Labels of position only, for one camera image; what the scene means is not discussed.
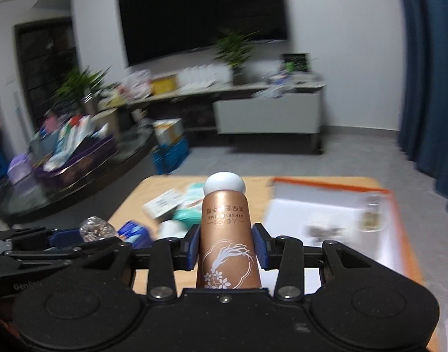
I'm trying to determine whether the purple decorative tin box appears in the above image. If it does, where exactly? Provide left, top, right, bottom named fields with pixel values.
left=34, top=134, right=117, bottom=191

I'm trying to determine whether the blue curtain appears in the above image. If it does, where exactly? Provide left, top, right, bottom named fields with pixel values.
left=398, top=0, right=448, bottom=211

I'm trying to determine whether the black television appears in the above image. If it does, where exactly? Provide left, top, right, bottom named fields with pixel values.
left=117, top=0, right=289, bottom=66

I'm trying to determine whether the orange white shoebox lid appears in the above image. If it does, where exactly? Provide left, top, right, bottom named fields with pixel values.
left=260, top=177, right=442, bottom=352

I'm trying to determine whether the blue floss pick box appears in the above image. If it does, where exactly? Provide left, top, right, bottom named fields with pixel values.
left=117, top=220, right=153, bottom=249

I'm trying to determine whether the blue storage crate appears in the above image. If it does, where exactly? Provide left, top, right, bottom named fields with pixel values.
left=152, top=136, right=190, bottom=175

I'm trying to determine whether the white tv cabinet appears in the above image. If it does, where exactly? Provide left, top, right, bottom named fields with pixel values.
left=130, top=81, right=326, bottom=154

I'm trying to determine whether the potted plant on cabinet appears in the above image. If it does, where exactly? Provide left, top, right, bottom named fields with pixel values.
left=214, top=29, right=254, bottom=86

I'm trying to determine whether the white plug-in repellent heater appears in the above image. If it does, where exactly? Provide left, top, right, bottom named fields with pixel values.
left=156, top=219, right=189, bottom=240

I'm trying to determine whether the black green display box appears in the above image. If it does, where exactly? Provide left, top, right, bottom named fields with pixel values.
left=281, top=53, right=311, bottom=72

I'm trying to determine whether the teal bandage box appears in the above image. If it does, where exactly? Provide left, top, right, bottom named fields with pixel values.
left=173, top=183, right=204, bottom=229

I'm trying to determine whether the yellow box on cabinet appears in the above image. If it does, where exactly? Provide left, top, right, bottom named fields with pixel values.
left=151, top=74, right=178, bottom=95

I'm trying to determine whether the large plant steel pot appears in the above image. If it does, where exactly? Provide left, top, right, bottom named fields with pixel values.
left=54, top=66, right=109, bottom=114

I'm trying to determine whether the white plastic bag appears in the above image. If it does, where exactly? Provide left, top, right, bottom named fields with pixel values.
left=119, top=69, right=152, bottom=99

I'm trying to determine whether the light wooden side table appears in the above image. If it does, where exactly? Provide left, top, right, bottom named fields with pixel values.
left=108, top=174, right=427, bottom=297

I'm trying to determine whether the rose gold bottle white cap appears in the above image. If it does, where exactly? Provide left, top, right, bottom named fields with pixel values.
left=196, top=172, right=261, bottom=290

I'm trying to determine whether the black round table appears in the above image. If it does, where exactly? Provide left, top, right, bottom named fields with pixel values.
left=0, top=126, right=157, bottom=226

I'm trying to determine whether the white small carton box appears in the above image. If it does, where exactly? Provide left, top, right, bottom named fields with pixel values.
left=142, top=189, right=184, bottom=223

